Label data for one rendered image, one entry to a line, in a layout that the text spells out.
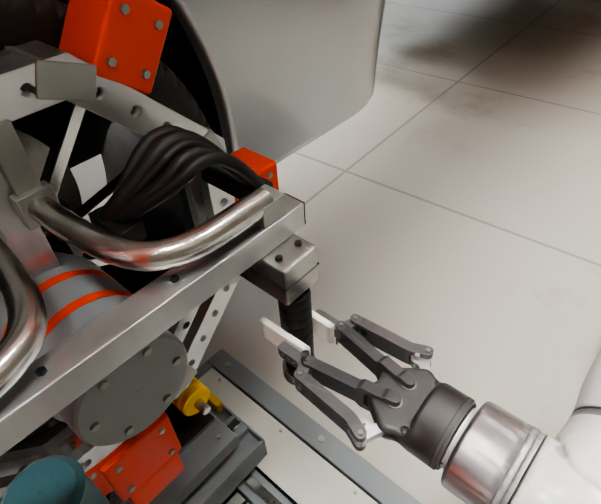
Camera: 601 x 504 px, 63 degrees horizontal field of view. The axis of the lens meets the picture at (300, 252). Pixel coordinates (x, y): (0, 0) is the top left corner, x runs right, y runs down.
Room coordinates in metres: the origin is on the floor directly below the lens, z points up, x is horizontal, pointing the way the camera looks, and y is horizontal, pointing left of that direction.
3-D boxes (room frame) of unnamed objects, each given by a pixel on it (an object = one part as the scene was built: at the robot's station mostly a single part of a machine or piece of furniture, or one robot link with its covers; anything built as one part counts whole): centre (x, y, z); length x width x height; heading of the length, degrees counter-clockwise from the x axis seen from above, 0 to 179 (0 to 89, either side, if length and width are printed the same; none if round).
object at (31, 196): (0.38, 0.14, 1.03); 0.19 x 0.18 x 0.11; 46
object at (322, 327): (0.37, -0.01, 0.83); 0.07 x 0.01 x 0.03; 45
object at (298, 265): (0.38, 0.03, 0.93); 0.09 x 0.05 x 0.05; 46
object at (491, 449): (0.20, -0.16, 0.83); 0.09 x 0.06 x 0.09; 136
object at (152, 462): (0.43, 0.32, 0.48); 0.16 x 0.12 x 0.17; 46
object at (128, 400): (0.35, 0.25, 0.85); 0.21 x 0.14 x 0.14; 46
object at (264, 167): (0.63, 0.08, 0.85); 0.09 x 0.08 x 0.07; 136
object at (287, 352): (0.31, 0.02, 0.83); 0.05 x 0.03 x 0.01; 47
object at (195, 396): (0.55, 0.28, 0.51); 0.29 x 0.06 x 0.06; 46
